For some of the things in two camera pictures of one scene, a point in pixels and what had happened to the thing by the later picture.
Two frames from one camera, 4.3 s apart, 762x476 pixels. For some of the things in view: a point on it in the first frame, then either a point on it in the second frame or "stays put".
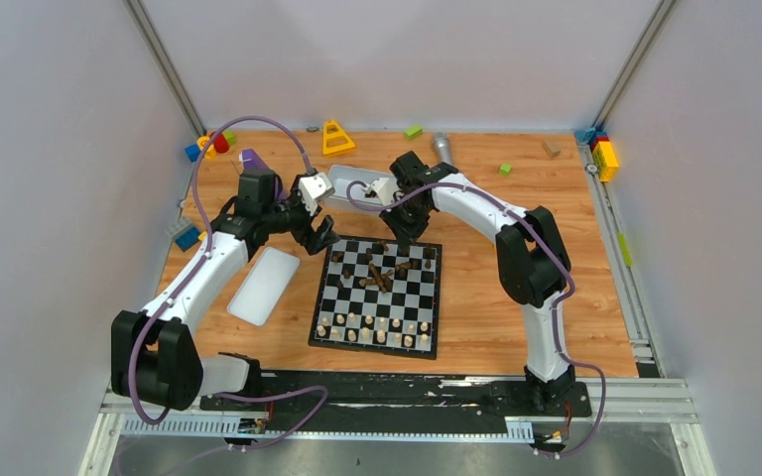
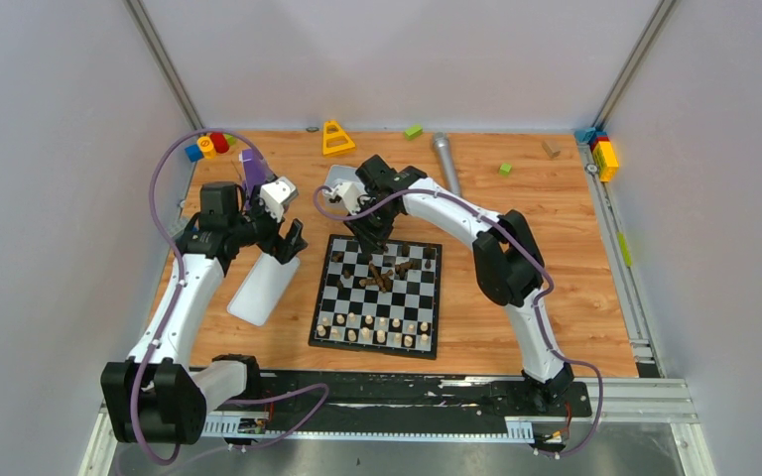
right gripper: x=407 y=234 to x=371 y=240
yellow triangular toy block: x=336 y=149 stays put
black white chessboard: x=375 y=297 stays put
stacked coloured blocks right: x=603 y=151 stays put
